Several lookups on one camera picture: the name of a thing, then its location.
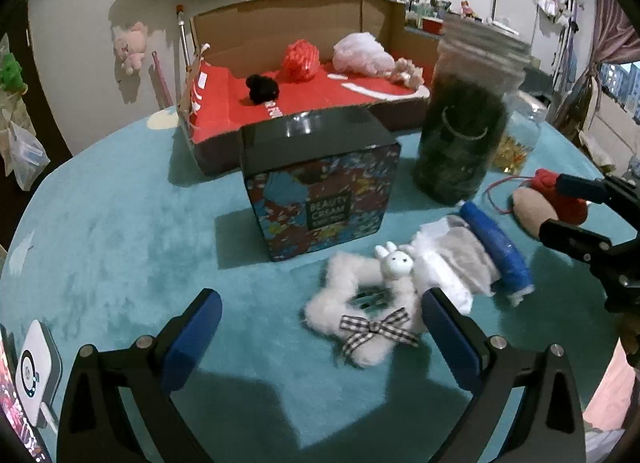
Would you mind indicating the row of cosmetic bottles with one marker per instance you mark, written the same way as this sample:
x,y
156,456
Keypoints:
x,y
425,3

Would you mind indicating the white fuzzy hair clip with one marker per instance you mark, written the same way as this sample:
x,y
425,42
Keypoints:
x,y
340,273

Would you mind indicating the large glass jar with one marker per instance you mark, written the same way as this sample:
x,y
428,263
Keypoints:
x,y
460,133

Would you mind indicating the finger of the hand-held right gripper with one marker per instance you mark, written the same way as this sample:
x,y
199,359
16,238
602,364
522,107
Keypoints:
x,y
575,240
580,188

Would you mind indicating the pink pig plush toy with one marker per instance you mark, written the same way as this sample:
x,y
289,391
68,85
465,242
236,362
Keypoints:
x,y
130,45

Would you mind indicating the small glass jar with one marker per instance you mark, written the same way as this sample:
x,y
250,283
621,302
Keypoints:
x,y
525,128

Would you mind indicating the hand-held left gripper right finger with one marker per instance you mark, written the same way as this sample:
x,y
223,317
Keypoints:
x,y
450,338

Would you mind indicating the red basin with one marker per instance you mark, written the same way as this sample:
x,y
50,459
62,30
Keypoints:
x,y
432,24

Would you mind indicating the window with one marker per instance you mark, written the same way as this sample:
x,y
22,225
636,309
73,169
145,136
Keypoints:
x,y
622,88

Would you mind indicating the white mesh bath loofah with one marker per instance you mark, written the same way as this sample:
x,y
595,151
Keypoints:
x,y
362,55

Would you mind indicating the black pompom scrunchie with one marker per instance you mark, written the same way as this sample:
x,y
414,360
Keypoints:
x,y
262,89

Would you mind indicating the pink cloth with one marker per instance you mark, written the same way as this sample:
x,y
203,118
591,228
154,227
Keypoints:
x,y
607,403

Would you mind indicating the white square device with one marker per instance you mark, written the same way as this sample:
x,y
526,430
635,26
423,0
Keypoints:
x,y
37,368

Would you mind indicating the pink stick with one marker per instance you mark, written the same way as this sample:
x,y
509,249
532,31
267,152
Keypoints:
x,y
161,78

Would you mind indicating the patterned tin box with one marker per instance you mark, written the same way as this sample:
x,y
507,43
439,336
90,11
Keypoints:
x,y
320,183

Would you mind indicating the metal rod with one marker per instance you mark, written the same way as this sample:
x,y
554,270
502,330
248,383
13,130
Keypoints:
x,y
184,38

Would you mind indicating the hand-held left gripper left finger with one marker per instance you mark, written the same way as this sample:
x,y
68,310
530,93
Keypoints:
x,y
197,338

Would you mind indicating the clear plastic bag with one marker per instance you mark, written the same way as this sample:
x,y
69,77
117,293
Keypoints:
x,y
27,153

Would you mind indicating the cardboard box with red lining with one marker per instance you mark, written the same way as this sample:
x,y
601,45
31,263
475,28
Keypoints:
x,y
300,18

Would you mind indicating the red knitted plush ball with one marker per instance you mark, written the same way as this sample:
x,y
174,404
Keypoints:
x,y
570,210

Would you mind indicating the green plush toy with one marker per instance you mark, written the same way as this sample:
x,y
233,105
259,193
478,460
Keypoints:
x,y
11,73

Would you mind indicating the pink curtain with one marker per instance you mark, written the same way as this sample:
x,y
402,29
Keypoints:
x,y
605,33

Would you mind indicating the white grey blue plush toy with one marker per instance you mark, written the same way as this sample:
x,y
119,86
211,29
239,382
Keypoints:
x,y
450,258

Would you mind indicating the red mesh bath loofah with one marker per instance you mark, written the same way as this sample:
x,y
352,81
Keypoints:
x,y
300,60

